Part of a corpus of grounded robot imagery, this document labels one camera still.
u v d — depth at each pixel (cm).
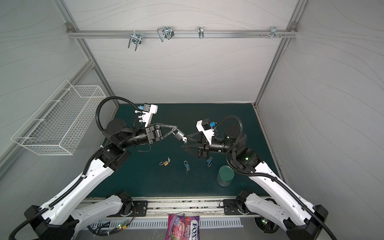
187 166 88
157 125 53
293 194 41
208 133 51
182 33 79
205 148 51
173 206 75
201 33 78
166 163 89
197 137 58
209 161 90
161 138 53
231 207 73
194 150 55
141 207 74
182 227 67
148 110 52
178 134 54
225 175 75
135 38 78
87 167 45
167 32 77
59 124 69
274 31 76
